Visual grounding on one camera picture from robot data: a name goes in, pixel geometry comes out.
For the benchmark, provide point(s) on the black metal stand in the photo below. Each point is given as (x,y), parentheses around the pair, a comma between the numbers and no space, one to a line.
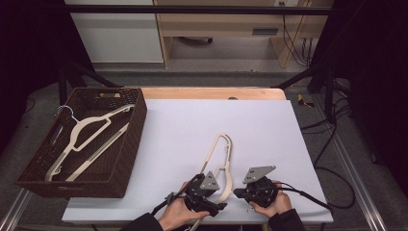
(62,83)
(328,89)

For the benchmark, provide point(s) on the brown woven basket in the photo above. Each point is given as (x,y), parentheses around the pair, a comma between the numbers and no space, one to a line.
(125,144)

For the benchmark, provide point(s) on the aluminium frame rail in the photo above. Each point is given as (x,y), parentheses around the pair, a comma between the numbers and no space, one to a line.
(356,179)
(14,211)

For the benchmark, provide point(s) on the black metal crossbar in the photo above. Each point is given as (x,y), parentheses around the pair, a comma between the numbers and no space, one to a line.
(192,9)

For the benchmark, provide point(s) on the beige wooden cabinet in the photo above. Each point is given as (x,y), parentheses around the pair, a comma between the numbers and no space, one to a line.
(218,22)

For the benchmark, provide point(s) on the yellow and black tool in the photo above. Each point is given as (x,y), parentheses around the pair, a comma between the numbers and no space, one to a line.
(301,101)

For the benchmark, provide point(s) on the beige plastic clothes hanger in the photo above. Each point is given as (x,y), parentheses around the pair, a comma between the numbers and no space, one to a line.
(84,123)
(212,150)

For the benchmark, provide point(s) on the person's right hand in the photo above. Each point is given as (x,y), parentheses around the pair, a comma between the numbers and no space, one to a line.
(284,202)

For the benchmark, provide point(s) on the white power socket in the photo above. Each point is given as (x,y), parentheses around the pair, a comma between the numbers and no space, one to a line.
(285,2)

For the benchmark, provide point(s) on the white cabinet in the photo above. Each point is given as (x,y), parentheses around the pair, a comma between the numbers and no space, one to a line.
(118,38)

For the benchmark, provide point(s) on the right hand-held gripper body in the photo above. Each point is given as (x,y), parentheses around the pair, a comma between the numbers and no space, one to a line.
(260,192)

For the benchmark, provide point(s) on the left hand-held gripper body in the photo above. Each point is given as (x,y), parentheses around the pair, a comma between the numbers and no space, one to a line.
(198,195)

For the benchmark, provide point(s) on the person's left hand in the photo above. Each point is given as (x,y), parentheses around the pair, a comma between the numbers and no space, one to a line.
(176,213)

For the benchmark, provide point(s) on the black curtain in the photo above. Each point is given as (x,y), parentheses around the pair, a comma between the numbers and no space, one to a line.
(369,64)
(29,57)

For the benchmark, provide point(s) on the white table mat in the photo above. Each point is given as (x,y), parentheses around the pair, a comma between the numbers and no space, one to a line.
(179,128)

